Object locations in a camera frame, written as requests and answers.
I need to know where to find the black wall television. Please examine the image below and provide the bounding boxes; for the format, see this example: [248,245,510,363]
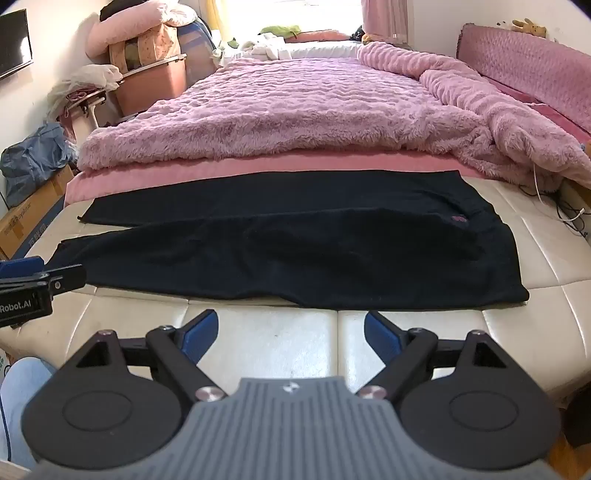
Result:
[0,8,34,79]

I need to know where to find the cream leather bench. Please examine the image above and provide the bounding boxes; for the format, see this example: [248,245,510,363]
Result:
[0,175,591,409]

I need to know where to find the pink quilted headboard cover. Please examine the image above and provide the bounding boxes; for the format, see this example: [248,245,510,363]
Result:
[456,23,591,139]

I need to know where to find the black pants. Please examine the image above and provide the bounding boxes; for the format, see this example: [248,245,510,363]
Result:
[44,170,530,311]

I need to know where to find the pink curtain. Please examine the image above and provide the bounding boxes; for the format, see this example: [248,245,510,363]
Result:
[360,0,410,45]

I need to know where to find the pink bed sheet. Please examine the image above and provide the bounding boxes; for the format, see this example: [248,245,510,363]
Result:
[64,150,483,207]

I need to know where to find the cardboard box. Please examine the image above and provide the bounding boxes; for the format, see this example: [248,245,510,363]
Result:
[0,164,75,260]

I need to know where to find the person's leg in jeans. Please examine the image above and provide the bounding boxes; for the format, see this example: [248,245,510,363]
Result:
[0,357,58,468]

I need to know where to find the white clothes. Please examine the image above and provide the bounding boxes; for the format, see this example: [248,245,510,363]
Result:
[219,37,289,62]

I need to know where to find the pile of pink bedding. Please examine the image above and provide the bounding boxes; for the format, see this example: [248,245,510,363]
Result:
[88,0,211,75]

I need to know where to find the blue bedding bag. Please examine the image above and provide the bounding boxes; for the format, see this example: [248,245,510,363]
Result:
[178,18,216,88]

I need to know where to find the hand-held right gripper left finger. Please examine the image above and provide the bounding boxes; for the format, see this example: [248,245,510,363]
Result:
[74,309,228,404]

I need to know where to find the green cloth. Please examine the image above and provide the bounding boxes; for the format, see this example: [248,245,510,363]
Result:
[257,24,302,40]

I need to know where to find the pink fluffy blanket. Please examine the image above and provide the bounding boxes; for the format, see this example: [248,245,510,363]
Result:
[76,41,591,192]

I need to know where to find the brown stuffed toy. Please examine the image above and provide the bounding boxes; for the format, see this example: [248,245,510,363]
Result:
[512,18,547,38]

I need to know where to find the white cable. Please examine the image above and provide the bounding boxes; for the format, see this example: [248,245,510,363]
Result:
[531,162,588,234]

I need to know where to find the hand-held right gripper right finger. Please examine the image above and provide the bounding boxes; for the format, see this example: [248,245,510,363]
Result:
[358,311,509,403]

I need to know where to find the black cable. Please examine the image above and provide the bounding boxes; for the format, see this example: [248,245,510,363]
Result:
[517,179,591,241]

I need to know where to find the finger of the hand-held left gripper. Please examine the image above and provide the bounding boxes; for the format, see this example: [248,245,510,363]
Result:
[0,258,45,280]
[0,265,88,296]

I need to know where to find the pink plastic storage bin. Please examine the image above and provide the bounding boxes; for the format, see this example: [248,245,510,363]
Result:
[108,53,188,117]

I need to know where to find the blue fabric bag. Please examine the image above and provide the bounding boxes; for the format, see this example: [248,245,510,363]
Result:
[0,122,78,208]

